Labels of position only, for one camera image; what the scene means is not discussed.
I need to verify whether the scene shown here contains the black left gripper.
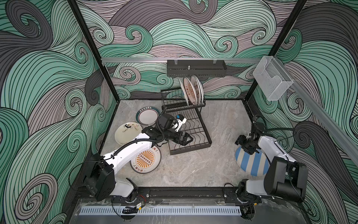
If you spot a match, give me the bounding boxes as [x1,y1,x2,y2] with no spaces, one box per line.
[161,127,193,147]

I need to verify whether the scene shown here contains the black wire dish rack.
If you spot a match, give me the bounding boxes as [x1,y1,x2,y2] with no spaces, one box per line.
[160,87,212,155]

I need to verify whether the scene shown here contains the orange sunburst plate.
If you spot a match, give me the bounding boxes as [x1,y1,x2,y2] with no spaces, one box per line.
[130,146,161,174]
[183,77,197,105]

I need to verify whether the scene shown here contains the white plate red characters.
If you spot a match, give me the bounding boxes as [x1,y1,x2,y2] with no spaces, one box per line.
[191,75,202,105]

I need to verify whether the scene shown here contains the cream plate black drawing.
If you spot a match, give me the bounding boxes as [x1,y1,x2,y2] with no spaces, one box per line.
[115,122,143,145]

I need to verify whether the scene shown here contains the white plate green flower outline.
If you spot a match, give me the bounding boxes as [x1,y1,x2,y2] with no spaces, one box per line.
[199,80,204,105]

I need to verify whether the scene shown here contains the blue striped plate large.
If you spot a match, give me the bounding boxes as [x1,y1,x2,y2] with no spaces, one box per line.
[178,77,189,106]

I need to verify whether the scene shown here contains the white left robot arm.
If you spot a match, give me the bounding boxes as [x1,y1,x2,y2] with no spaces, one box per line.
[83,112,194,202]

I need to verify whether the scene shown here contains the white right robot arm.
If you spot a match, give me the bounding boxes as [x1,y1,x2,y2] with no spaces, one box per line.
[235,115,308,203]

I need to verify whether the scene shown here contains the green-rimmed white plate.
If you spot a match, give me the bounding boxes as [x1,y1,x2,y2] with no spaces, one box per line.
[136,106,160,127]

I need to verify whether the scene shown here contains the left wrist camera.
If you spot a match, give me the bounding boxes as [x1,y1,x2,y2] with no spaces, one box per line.
[173,114,187,132]

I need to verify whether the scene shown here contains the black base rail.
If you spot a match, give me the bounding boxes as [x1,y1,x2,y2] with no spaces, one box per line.
[75,186,297,205]

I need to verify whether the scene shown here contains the black wall-mounted tray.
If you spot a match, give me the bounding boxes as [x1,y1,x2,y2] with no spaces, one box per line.
[167,59,227,77]

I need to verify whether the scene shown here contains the clear acrylic wall box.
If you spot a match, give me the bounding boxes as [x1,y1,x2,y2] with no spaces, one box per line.
[253,56,293,101]

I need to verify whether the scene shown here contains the white slotted cable duct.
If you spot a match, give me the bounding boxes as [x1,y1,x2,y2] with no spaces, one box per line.
[79,206,241,216]

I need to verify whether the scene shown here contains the aluminium rail back wall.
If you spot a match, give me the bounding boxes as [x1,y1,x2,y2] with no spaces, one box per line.
[101,57,261,63]

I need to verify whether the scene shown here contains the aluminium rail wall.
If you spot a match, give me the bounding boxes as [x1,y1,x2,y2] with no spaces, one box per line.
[101,57,261,63]
[274,57,358,165]

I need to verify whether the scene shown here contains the aluminium rail right wall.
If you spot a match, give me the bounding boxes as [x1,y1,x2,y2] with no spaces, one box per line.
[274,57,358,165]

